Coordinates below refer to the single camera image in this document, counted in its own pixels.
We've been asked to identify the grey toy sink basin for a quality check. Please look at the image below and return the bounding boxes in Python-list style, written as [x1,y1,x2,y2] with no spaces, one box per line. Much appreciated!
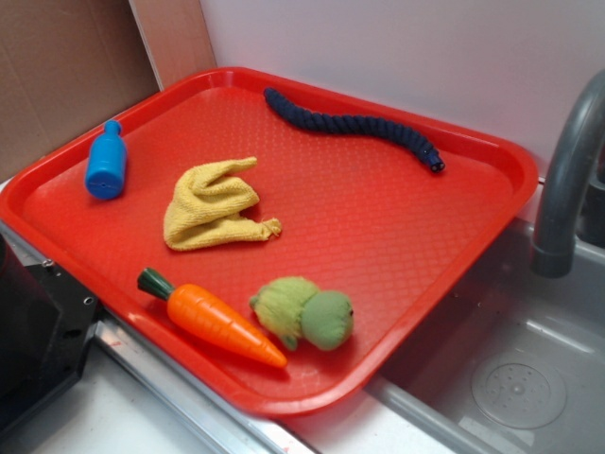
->
[368,220,604,453]

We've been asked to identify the blue plastic bottle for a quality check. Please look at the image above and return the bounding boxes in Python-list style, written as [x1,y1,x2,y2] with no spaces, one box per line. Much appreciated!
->
[84,120,128,200]

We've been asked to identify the red plastic tray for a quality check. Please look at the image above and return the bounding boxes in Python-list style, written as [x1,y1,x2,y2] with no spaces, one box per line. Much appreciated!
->
[1,68,538,417]

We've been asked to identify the green plush toy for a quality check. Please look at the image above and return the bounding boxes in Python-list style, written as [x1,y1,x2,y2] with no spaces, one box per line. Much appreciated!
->
[249,276,354,351]

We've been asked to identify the yellow cloth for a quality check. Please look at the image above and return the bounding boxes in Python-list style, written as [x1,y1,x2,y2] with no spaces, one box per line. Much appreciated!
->
[163,157,282,252]

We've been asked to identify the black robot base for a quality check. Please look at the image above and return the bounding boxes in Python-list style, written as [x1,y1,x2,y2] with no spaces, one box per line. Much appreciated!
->
[1,239,98,436]

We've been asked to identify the orange plastic toy carrot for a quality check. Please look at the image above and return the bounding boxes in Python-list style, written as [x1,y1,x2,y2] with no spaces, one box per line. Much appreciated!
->
[137,268,287,369]

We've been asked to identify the brown cardboard panel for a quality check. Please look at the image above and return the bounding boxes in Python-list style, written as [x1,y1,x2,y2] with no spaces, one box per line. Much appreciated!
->
[1,1,216,181]

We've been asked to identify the dark blue braided rope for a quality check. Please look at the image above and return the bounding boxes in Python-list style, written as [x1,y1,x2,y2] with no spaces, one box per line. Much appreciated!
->
[263,86,447,174]

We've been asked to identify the grey toy faucet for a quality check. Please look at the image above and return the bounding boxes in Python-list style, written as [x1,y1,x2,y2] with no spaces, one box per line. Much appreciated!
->
[530,71,604,278]

